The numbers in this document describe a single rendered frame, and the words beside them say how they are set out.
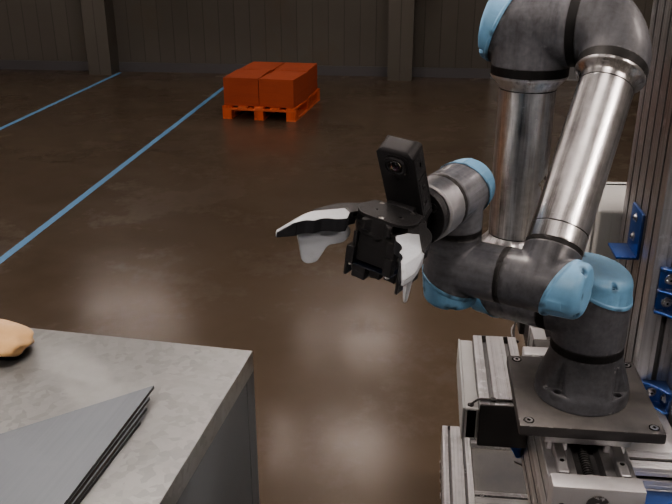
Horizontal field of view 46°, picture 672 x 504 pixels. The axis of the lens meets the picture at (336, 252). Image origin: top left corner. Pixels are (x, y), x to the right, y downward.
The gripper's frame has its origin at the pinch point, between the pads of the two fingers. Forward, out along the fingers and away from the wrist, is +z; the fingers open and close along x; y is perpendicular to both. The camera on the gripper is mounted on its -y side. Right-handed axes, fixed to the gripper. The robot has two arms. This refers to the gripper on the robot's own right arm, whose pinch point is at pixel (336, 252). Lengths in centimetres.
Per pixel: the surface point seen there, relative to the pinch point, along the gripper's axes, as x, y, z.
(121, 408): 38, 44, -8
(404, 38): 399, 152, -818
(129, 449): 32, 45, -3
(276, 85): 399, 168, -558
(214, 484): 25, 57, -15
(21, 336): 69, 47, -14
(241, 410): 31, 53, -29
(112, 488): 28, 45, 4
